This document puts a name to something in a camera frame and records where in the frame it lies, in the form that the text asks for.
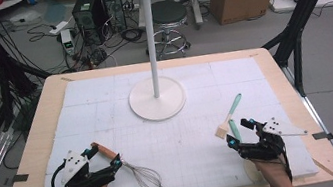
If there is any coiled black cable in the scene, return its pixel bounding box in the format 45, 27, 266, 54
119, 25, 146, 45

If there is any black round stool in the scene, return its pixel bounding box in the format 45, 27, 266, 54
138, 0, 196, 64

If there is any slim black computer tower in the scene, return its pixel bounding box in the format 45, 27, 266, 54
100, 0, 129, 35

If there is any white flat board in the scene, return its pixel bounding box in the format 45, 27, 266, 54
268, 0, 333, 17

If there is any wire whisk with wooden handle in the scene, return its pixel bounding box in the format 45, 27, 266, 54
90, 132, 164, 187

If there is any white power strip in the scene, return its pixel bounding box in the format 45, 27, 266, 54
47, 19, 72, 37

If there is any white utensil stand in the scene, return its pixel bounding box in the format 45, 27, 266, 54
112, 0, 191, 126

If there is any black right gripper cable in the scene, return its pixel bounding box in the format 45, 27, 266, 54
277, 141, 295, 184

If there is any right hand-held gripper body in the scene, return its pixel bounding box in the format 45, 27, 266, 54
232, 111, 313, 166

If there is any person's right hand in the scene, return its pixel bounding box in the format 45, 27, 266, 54
252, 152, 296, 187

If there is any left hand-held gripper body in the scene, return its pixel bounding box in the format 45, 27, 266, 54
56, 143, 118, 187

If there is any teal handled basting brush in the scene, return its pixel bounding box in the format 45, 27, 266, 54
209, 92, 249, 141

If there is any black tape strip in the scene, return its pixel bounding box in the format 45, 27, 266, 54
312, 130, 333, 143
3, 172, 31, 187

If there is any white power supply unit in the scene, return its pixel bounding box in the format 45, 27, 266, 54
58, 27, 78, 57

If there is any white gridded foam mat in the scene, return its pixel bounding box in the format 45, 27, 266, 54
18, 44, 322, 187

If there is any large black computer tower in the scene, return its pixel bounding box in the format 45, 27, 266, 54
69, 0, 113, 50

